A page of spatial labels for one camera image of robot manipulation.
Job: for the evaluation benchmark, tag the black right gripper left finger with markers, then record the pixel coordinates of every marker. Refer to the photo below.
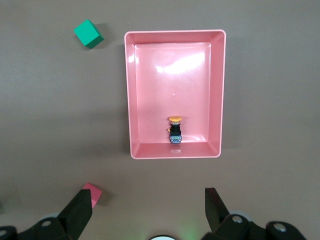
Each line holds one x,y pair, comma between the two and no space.
72,220

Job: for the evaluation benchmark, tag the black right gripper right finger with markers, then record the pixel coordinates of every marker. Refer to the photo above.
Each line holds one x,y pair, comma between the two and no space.
217,217

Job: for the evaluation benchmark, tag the orange push button switch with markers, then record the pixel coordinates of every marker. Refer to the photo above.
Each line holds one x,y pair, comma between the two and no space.
175,130

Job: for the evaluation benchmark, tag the pink red foam cube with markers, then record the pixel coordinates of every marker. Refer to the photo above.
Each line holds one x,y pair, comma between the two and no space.
95,193

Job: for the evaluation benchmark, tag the pink plastic tray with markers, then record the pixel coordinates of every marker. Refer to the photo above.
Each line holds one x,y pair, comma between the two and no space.
175,75

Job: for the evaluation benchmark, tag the green foam cube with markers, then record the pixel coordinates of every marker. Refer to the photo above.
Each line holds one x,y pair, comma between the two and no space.
87,33

